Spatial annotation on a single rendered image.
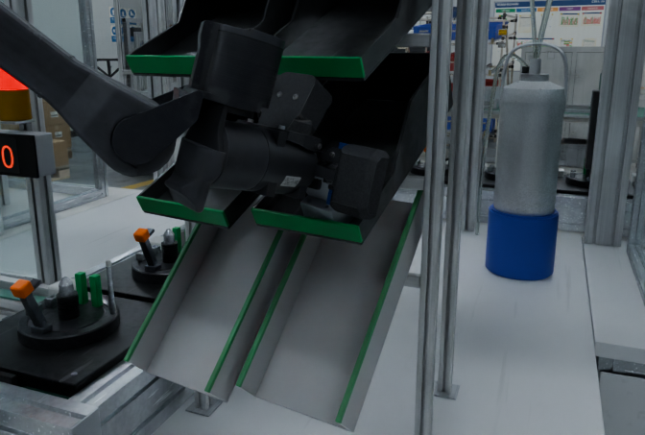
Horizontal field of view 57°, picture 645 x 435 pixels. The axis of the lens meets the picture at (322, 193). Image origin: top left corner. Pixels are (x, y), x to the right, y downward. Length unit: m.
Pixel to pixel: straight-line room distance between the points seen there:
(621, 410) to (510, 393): 0.33
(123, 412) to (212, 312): 0.18
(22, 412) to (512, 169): 1.04
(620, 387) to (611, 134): 0.71
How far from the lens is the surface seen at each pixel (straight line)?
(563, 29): 11.13
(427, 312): 0.74
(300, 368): 0.71
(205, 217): 0.66
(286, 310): 0.73
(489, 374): 1.05
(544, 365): 1.11
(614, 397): 1.27
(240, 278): 0.77
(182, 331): 0.79
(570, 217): 1.86
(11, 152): 1.11
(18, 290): 0.89
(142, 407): 0.88
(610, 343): 1.22
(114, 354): 0.89
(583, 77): 7.88
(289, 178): 0.52
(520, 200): 1.40
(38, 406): 0.84
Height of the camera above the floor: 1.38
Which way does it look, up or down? 14 degrees down
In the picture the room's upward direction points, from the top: straight up
